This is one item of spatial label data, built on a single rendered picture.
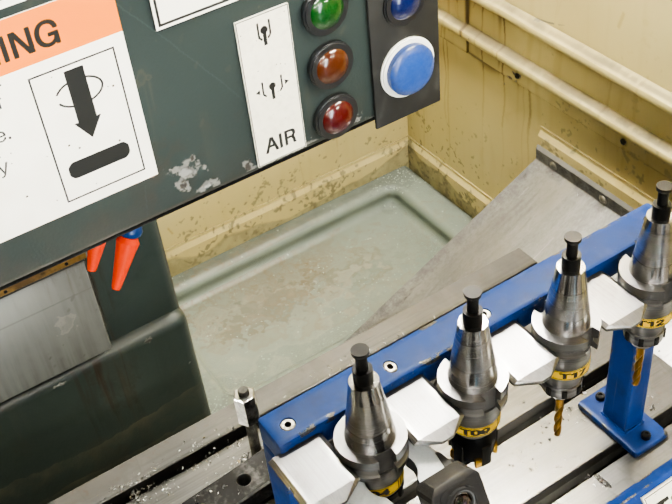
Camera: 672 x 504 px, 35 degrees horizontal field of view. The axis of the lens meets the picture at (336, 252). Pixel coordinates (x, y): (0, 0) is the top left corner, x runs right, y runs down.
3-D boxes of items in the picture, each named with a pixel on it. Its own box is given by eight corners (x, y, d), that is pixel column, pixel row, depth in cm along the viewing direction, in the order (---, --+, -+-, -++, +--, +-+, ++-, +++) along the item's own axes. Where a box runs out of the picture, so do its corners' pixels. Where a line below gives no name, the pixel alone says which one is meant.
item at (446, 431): (472, 427, 91) (472, 421, 91) (423, 457, 89) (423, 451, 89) (423, 379, 96) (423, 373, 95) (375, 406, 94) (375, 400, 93)
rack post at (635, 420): (668, 437, 126) (704, 252, 106) (635, 459, 124) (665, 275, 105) (608, 387, 133) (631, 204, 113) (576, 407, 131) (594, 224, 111)
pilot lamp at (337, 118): (358, 128, 58) (355, 94, 56) (325, 143, 57) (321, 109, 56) (352, 123, 58) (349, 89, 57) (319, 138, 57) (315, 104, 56)
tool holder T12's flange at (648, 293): (656, 259, 106) (659, 240, 104) (696, 295, 102) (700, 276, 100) (604, 281, 104) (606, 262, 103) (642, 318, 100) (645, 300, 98)
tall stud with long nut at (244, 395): (273, 461, 129) (259, 391, 120) (254, 472, 128) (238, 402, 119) (262, 446, 130) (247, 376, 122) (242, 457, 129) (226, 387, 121)
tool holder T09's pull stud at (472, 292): (475, 311, 90) (475, 281, 87) (486, 323, 89) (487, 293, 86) (458, 319, 89) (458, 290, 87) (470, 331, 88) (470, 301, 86)
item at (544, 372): (568, 369, 95) (568, 363, 95) (523, 396, 93) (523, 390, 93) (516, 325, 100) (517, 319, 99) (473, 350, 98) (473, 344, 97)
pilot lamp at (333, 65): (354, 78, 56) (350, 41, 54) (319, 93, 55) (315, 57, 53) (347, 73, 56) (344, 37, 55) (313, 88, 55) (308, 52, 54)
